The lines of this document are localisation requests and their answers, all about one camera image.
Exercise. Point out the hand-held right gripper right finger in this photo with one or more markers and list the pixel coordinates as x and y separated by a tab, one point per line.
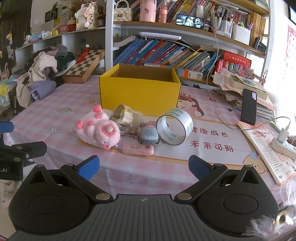
199	166

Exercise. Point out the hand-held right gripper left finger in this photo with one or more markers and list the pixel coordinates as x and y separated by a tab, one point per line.
89	167

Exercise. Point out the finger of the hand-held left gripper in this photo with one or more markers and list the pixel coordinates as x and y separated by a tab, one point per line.
32	149
6	127

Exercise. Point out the pink plush pig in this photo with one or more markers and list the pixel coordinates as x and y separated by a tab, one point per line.
97	129

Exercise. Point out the clear tape roll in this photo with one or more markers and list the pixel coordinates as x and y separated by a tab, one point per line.
186	126

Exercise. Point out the pink correction tape case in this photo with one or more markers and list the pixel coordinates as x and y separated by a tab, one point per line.
138	149

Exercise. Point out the grey toy car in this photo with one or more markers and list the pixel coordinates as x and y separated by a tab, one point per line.
149	135

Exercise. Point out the white patterned tape roll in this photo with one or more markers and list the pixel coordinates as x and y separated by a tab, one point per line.
124	118

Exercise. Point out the yellow cardboard box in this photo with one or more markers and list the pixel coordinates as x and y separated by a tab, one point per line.
138	97

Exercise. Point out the pink checked tablecloth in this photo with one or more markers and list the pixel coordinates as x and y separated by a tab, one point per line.
69	141

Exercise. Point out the white cube bottle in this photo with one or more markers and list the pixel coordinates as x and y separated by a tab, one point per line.
138	120

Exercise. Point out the pile of clothes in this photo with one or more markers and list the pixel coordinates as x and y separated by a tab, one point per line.
44	69

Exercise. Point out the pink printed booklet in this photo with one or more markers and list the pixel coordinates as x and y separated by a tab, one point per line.
270	157

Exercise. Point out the black standing smartphone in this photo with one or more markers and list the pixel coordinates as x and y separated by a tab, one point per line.
248	109

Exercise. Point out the stack of papers and books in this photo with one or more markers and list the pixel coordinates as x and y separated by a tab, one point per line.
233	85

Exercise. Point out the white power strip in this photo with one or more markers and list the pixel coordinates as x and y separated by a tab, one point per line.
285	148

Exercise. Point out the white charger plug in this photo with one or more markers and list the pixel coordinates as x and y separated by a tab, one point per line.
284	134

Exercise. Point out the orange and white carton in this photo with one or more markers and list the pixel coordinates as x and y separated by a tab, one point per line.
190	74

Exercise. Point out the wooden chessboard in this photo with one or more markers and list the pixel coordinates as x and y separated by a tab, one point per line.
83	67

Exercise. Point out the red tasselled stick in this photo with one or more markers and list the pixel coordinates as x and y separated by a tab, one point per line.
82	54

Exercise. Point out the white side shelf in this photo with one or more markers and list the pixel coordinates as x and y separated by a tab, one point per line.
69	37

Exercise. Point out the red boxed book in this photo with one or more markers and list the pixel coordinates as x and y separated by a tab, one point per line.
235	59

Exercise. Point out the row of leaning books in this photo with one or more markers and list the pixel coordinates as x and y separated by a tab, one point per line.
157	52

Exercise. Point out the white bookshelf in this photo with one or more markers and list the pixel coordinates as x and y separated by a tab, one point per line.
109	34

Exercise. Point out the white light bar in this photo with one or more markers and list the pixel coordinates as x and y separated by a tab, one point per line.
161	36

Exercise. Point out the black desk gadget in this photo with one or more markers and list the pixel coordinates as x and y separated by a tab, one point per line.
259	44

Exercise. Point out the white plush cat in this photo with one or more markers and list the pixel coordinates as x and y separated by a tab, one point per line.
86	16

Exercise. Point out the white pen holder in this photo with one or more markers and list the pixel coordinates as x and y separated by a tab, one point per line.
241	34

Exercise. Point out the clear pen organizer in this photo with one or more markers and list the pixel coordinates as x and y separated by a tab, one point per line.
223	25

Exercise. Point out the smartphone with lit screen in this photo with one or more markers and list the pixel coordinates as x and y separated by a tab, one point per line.
190	22

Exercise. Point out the small pink bottle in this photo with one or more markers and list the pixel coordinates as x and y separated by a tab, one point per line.
163	12

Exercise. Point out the white quilted handbag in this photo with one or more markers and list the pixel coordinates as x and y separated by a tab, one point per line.
123	12

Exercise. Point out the row of shelf books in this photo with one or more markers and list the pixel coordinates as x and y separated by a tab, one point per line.
185	7

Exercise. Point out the pink tumbler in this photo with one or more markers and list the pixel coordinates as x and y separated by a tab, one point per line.
148	12

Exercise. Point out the wall poster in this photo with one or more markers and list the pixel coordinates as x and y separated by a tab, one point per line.
291	46

